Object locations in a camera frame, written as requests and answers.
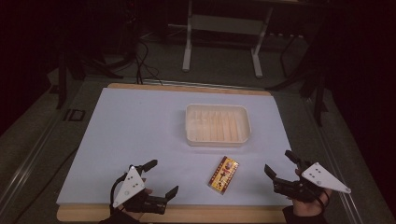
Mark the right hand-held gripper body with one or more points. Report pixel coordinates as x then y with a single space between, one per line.
323 179

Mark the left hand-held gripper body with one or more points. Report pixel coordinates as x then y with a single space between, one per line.
129 186

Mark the red and yellow snack packet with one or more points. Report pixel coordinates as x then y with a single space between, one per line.
223 174

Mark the white plastic tray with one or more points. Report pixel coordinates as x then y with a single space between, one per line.
218 126

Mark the person's left hand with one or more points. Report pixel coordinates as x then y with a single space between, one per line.
134 214

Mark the person's right hand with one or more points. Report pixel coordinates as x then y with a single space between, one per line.
311 208

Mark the pale blue table mat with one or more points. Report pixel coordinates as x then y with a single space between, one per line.
134 133

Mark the aluminium rail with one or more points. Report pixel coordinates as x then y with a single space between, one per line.
28 161
334 155

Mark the white metal table frame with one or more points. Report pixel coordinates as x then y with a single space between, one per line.
224 25

